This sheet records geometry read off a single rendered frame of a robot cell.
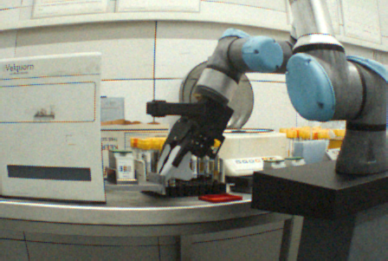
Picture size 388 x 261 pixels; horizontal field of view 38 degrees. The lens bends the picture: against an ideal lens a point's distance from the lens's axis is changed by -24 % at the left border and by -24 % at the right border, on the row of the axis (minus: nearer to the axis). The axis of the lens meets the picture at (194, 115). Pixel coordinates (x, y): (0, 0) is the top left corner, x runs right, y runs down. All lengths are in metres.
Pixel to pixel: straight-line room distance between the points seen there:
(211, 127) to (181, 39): 0.71
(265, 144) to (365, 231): 0.72
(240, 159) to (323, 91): 0.72
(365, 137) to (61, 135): 0.60
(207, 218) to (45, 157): 0.37
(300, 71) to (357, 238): 0.36
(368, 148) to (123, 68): 1.02
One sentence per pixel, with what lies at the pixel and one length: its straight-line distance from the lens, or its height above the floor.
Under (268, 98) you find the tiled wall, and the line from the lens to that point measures 2.25.
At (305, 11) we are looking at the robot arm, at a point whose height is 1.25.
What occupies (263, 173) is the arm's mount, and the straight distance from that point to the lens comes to 1.25.
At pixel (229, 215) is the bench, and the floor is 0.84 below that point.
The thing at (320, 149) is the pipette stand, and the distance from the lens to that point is 1.72.
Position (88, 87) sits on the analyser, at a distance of 1.29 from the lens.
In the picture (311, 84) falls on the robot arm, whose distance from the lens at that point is 1.11.
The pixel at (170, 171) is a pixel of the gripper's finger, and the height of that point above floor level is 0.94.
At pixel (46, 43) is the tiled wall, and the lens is 1.93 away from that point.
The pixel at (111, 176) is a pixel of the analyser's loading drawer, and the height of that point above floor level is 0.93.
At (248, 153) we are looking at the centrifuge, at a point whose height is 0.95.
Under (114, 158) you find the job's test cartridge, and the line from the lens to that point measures 1.35.
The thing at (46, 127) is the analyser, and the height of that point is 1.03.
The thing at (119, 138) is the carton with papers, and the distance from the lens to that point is 1.63.
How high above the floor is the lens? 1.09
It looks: 1 degrees down
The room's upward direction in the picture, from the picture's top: straight up
